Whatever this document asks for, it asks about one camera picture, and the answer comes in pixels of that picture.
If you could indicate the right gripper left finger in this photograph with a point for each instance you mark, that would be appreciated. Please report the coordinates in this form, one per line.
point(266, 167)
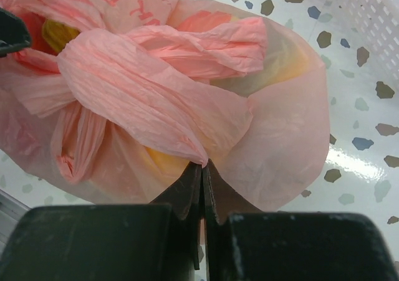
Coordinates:
point(155, 241)

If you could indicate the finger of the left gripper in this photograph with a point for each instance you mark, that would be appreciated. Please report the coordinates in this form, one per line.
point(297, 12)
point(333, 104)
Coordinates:
point(14, 35)

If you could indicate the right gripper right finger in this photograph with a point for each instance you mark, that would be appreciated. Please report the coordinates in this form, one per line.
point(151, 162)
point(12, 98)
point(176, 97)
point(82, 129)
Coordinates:
point(245, 243)

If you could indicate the pink plastic bag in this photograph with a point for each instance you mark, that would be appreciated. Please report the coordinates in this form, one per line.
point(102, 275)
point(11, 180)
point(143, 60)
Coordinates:
point(115, 97)

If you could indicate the white plastic basket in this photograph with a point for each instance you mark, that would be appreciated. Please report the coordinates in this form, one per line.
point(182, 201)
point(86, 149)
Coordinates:
point(377, 22)

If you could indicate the aluminium table frame rail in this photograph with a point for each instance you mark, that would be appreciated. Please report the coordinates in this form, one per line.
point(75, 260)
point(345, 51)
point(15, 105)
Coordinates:
point(11, 211)

